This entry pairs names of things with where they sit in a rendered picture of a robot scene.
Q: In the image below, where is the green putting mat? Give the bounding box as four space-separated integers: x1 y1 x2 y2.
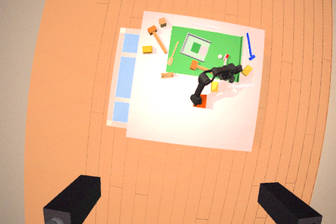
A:
166 26 241 76

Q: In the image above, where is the small tan cube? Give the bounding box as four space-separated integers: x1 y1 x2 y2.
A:
159 18 167 28

